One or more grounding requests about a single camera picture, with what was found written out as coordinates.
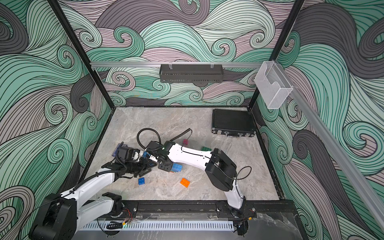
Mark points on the blue small lego brick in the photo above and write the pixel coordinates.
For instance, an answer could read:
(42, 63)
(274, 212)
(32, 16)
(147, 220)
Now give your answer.
(141, 181)

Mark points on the clear plastic wall bin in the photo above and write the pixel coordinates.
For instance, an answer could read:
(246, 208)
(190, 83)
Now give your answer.
(273, 84)

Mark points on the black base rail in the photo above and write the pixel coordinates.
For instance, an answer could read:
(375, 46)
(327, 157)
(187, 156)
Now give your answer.
(221, 209)

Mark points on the black frame post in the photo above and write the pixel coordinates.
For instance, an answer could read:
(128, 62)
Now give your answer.
(286, 20)
(80, 50)

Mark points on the black frame post left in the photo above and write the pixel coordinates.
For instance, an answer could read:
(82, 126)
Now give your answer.
(80, 50)

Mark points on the black case on table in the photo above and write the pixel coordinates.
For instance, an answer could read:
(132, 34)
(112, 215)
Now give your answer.
(232, 123)

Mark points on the black perforated wall tray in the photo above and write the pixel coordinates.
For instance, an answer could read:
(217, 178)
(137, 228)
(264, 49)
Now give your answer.
(191, 74)

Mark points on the white slotted cable duct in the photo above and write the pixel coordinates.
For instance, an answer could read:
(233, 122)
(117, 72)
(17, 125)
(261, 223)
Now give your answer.
(182, 225)

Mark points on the green lego brick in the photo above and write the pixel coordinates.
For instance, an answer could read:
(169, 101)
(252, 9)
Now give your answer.
(205, 149)

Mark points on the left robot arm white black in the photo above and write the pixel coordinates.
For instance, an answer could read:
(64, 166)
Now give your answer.
(62, 215)

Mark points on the aluminium rail right wall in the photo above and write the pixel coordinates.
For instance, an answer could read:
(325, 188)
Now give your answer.
(307, 102)

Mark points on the blue card tag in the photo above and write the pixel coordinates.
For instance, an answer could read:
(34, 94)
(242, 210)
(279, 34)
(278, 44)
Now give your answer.
(117, 149)

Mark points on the aluminium rail wall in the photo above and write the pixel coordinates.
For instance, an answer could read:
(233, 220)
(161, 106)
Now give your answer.
(307, 102)
(138, 64)

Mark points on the aluminium rail back wall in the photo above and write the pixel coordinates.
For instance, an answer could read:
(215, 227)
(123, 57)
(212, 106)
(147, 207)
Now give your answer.
(138, 64)

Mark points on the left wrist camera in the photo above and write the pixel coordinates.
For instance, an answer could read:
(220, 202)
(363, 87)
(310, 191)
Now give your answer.
(127, 154)

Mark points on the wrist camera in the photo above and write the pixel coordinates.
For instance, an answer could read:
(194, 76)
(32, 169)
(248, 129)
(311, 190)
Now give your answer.
(149, 156)
(127, 154)

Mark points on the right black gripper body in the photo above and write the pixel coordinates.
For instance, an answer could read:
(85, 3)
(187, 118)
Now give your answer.
(165, 167)

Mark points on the orange lego brick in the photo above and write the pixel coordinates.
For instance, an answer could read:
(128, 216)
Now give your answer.
(184, 182)

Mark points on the black frame post right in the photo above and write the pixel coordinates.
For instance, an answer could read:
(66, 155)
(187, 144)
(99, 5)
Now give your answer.
(286, 20)

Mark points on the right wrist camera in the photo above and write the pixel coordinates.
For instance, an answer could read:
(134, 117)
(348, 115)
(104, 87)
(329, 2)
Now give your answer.
(149, 156)

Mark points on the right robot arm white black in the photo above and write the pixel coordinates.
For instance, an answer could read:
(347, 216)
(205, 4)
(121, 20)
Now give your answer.
(220, 169)

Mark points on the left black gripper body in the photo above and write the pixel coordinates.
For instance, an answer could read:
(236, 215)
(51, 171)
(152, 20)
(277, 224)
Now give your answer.
(137, 167)

